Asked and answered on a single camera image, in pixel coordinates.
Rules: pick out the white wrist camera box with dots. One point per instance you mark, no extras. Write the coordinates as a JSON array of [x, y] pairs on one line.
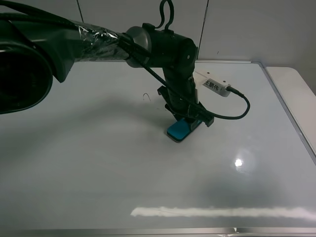
[[219, 86]]

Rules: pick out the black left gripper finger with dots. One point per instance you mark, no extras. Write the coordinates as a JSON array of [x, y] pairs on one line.
[[179, 117], [193, 123]]

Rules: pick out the white whiteboard with aluminium frame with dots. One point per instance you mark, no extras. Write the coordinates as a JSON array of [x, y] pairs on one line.
[[93, 159]]

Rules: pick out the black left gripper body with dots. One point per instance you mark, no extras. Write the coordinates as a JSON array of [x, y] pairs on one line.
[[177, 104]]

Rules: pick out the teal whiteboard eraser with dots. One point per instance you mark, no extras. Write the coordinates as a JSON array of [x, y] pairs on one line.
[[179, 131]]

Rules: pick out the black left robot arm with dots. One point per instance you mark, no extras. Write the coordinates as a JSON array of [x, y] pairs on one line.
[[37, 47]]

